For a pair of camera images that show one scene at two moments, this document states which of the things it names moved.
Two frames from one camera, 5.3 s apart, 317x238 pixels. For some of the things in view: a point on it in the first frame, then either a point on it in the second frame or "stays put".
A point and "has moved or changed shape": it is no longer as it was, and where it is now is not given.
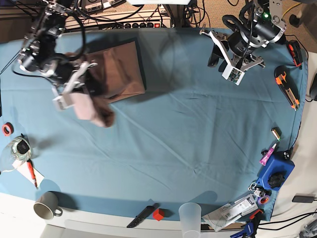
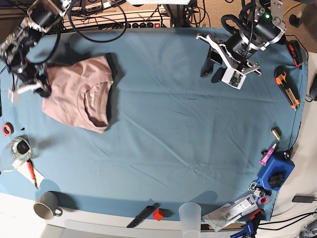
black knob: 276,180 stays put
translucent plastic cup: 190,214 stays put
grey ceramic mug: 49,200 stays put
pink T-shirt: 114,71 has moved or changed shape
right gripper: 66,73 -> 28,75
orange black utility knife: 288,86 stays put
